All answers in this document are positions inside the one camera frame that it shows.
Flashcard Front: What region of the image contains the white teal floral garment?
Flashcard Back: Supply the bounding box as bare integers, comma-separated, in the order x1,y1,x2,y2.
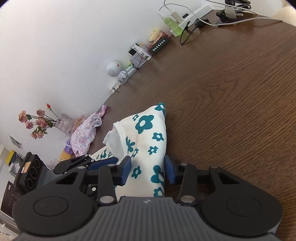
92,103,167,198

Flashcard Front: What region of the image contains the pink floral baby garment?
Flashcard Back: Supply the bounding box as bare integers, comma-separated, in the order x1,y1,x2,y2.
70,105,109,157

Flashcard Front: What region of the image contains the purple tissue packet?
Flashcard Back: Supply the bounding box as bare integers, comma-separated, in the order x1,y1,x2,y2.
64,138,73,155

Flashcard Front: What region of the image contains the vase with dried roses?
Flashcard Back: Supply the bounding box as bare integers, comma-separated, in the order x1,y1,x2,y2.
18,104,74,140

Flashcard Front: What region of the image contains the small green white box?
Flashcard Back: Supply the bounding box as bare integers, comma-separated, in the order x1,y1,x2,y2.
125,63,137,77

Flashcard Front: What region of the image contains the grey patterned tin box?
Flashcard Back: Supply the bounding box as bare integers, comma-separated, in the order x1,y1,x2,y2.
130,48,152,68

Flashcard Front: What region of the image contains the black tissue box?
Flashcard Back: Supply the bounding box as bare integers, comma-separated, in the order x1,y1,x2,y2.
148,35,171,56

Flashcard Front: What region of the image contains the green spray bottle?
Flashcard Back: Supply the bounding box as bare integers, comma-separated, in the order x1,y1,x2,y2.
158,12,183,36

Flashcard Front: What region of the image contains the white power strip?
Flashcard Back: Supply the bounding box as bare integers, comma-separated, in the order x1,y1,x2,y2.
165,1,214,30

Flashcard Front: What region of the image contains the phone on black stand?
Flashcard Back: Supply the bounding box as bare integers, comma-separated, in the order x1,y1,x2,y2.
216,0,251,22

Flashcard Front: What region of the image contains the cream cloth bag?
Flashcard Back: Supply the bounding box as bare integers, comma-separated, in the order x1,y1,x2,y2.
272,6,296,26

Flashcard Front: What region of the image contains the black cable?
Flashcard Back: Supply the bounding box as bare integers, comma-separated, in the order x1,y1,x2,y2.
179,21,209,46

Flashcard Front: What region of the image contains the white charging cable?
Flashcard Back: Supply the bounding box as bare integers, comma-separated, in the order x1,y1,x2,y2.
158,0,284,26

